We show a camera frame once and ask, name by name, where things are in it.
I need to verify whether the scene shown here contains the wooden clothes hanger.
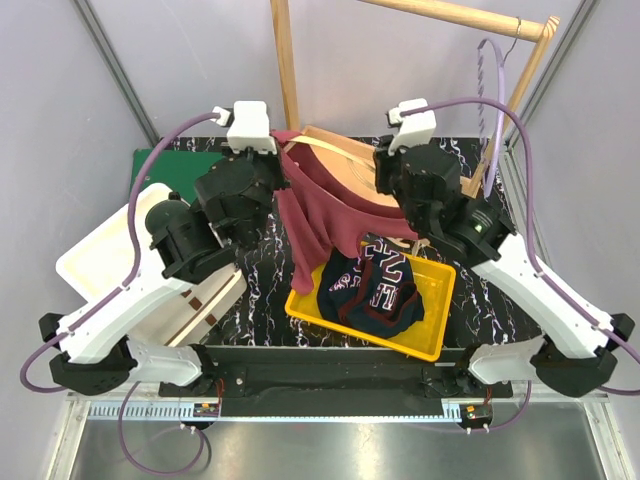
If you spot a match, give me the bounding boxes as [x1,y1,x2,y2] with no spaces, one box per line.
[293,132,415,241]

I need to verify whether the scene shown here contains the navy tank top maroon trim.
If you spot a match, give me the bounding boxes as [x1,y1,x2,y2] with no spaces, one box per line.
[316,239,425,339]

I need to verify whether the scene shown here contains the lilac plastic hanger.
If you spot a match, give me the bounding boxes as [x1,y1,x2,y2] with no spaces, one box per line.
[477,17,522,200]

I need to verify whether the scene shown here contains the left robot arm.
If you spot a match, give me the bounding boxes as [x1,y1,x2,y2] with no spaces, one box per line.
[39,147,288,396]

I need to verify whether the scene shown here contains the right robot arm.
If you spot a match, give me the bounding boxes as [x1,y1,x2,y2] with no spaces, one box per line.
[373,135,635,398]

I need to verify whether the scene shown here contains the green folder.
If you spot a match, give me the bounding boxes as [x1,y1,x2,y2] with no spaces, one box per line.
[142,150,223,203]

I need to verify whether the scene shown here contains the dark grey cup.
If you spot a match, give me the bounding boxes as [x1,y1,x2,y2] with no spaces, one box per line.
[145,199,189,237]

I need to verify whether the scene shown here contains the yellow plastic tray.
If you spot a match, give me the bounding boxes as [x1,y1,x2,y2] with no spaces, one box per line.
[284,253,457,362]

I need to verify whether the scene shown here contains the white wooden storage box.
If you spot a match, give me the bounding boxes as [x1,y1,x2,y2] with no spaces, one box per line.
[56,183,247,347]

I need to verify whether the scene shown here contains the wooden clothes rack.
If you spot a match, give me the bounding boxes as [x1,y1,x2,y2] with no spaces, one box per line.
[269,0,561,201]

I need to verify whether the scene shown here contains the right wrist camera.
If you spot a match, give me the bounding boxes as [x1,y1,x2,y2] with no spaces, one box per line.
[387,98,437,156]

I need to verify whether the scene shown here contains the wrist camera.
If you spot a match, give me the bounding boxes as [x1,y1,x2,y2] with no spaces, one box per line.
[212,100,277,154]
[387,98,437,156]

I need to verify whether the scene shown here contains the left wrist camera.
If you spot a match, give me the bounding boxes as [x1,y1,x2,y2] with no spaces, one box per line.
[212,100,277,154]

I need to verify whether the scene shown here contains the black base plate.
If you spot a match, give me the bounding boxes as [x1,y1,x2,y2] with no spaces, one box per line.
[156,346,513,422]

